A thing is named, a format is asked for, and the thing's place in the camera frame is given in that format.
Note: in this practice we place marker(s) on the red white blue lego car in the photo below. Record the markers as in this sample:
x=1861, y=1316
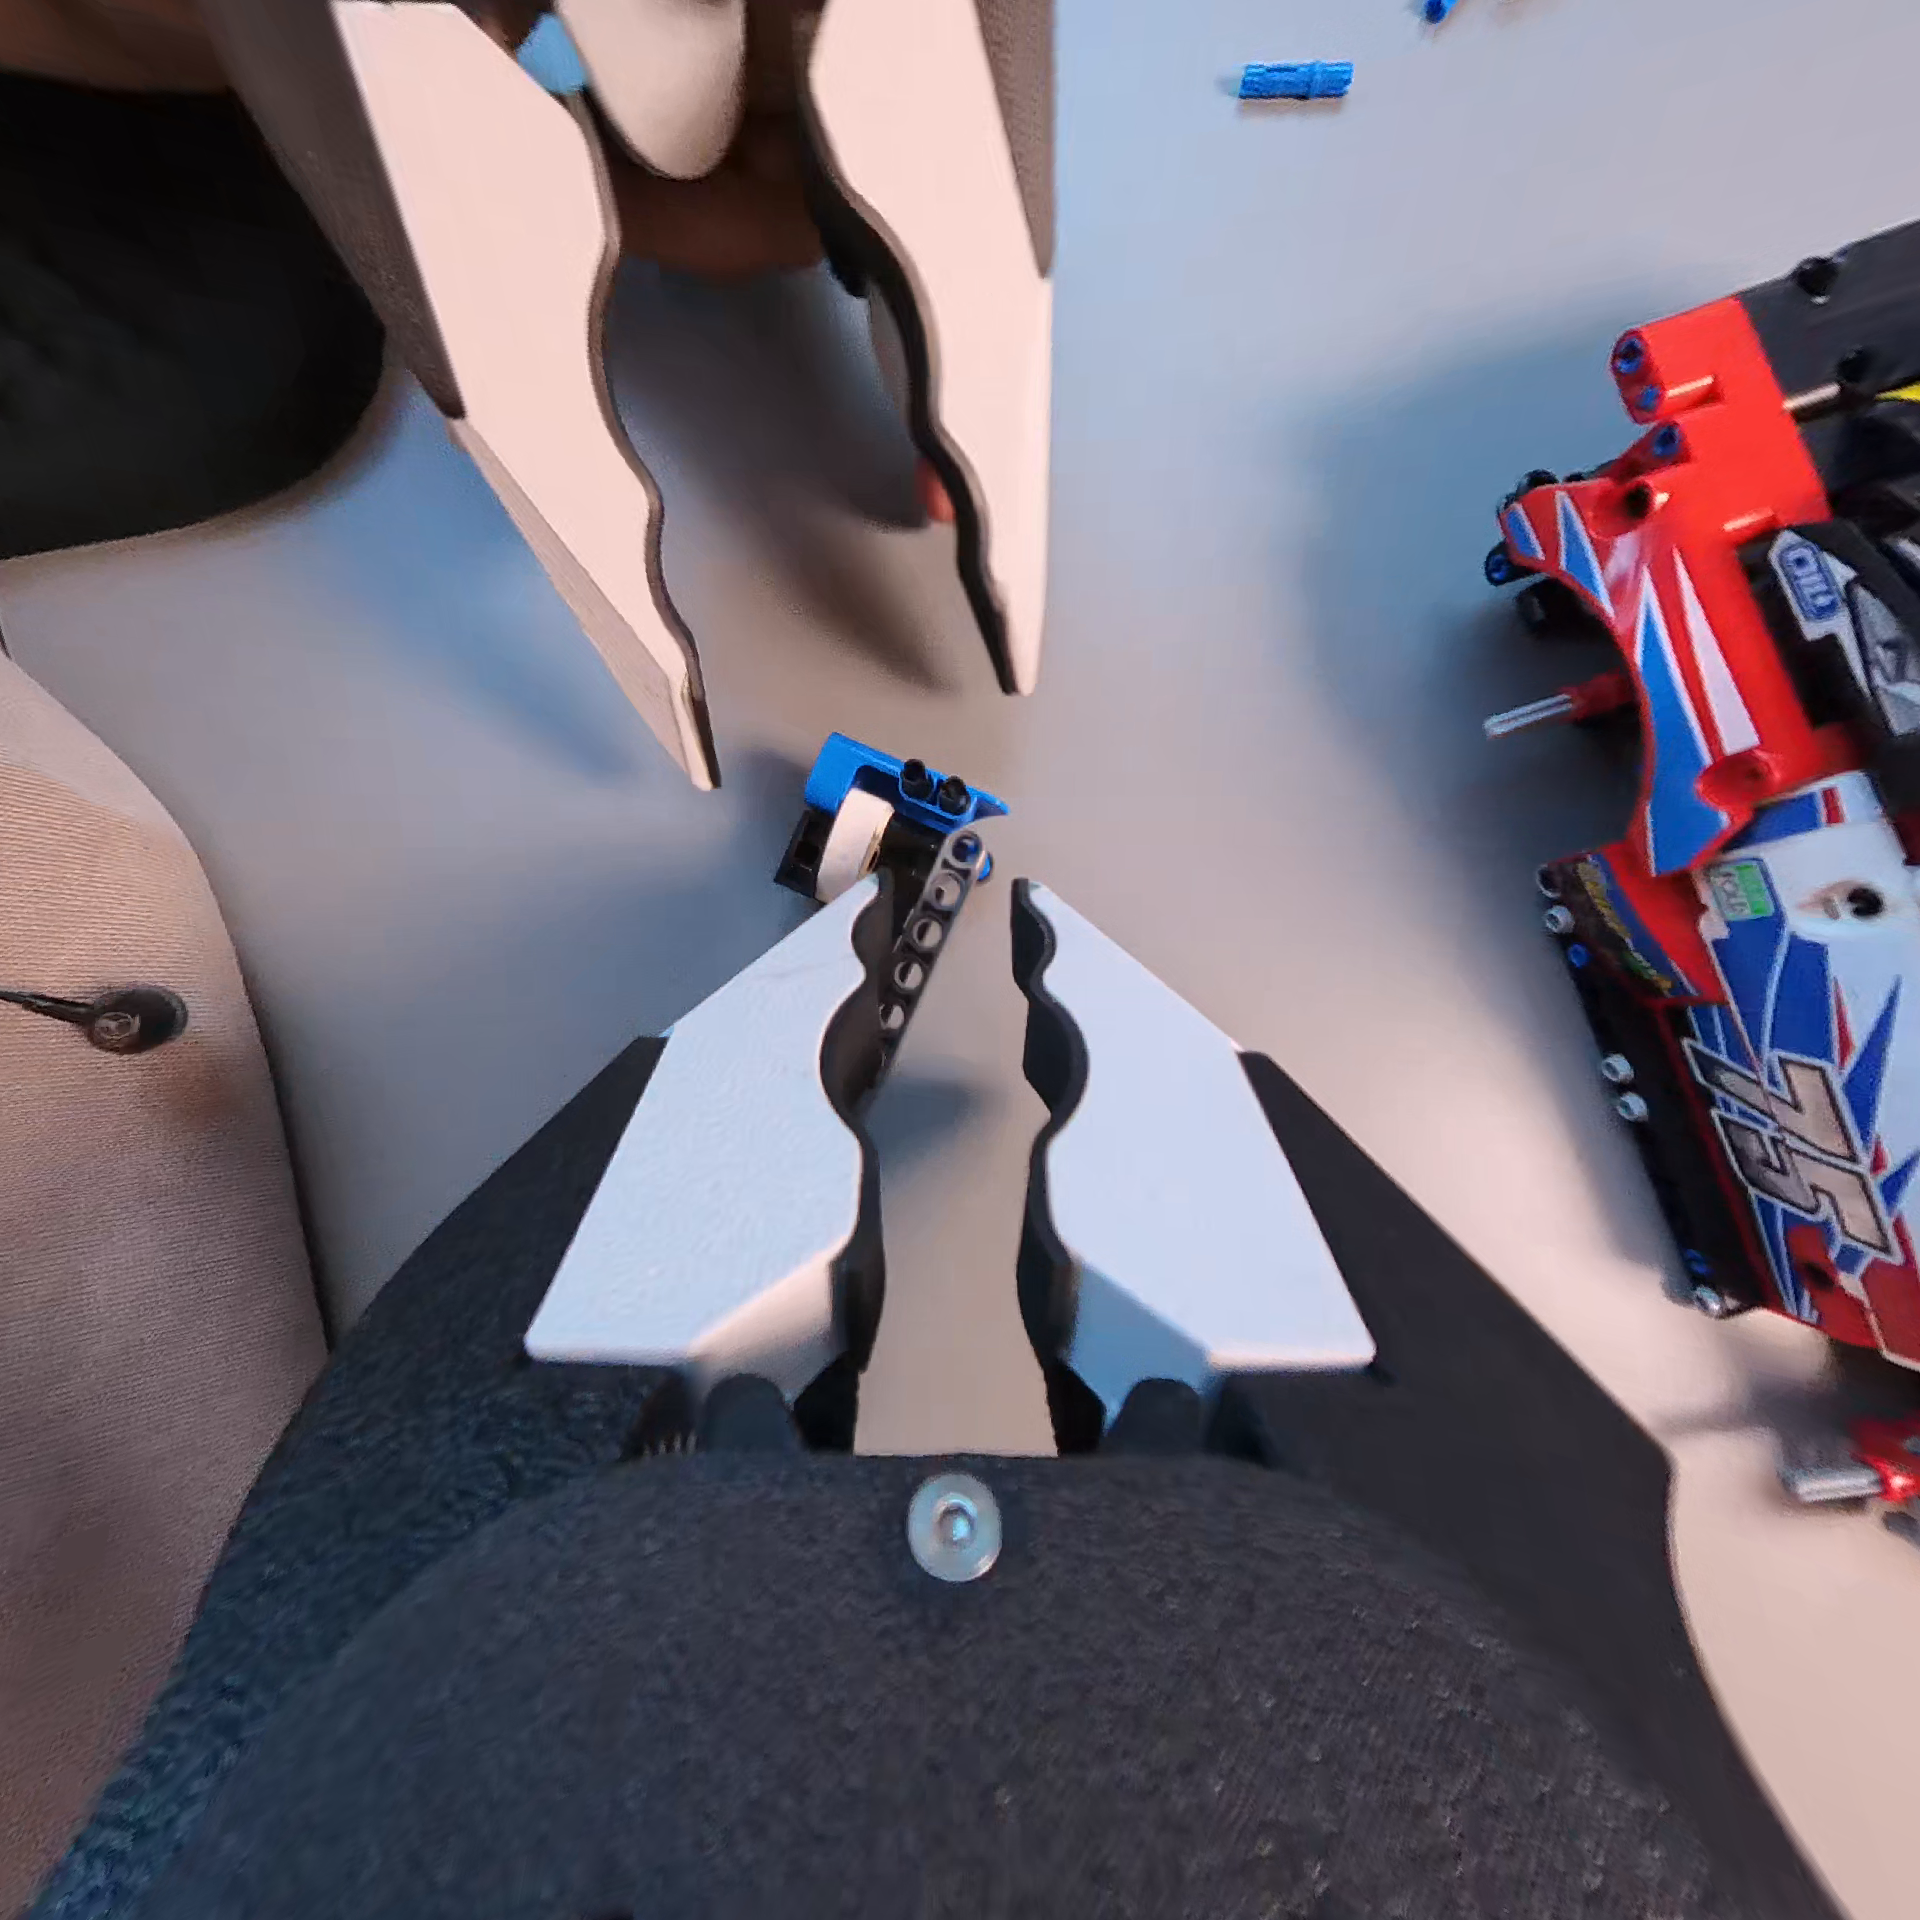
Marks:
x=1695, y=674

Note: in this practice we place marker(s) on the long grey lego beam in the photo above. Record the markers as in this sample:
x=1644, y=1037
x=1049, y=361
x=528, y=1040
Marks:
x=931, y=914

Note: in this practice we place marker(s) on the blue lego pin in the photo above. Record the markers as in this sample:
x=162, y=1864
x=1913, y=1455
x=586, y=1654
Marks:
x=1299, y=83

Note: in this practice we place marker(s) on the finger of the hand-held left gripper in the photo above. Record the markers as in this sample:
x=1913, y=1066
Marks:
x=961, y=227
x=511, y=300

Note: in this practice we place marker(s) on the person's left forearm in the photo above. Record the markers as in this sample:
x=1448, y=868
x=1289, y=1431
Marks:
x=107, y=38

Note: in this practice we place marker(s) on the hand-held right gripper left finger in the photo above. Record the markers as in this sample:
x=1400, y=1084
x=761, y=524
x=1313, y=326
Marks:
x=707, y=1198

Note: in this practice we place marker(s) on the black wrist rest pad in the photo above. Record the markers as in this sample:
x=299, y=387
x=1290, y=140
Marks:
x=153, y=331

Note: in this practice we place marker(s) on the black lego spoiler assembly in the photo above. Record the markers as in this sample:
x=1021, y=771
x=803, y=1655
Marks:
x=841, y=771

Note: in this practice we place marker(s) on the person's left hand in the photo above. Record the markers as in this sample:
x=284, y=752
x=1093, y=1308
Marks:
x=749, y=227

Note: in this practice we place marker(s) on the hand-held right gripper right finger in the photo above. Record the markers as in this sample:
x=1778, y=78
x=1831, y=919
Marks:
x=1200, y=1216

